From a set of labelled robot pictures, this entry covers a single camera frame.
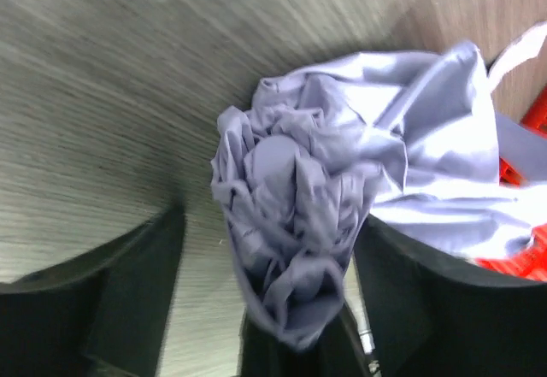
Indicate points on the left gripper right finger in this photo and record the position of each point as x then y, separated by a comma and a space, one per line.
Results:
432, 314

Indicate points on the lavender folding umbrella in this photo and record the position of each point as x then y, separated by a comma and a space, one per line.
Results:
409, 137

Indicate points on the red plastic shopping basket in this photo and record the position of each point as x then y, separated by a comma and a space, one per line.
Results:
522, 252

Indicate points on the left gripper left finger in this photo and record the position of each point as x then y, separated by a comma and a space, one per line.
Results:
101, 313

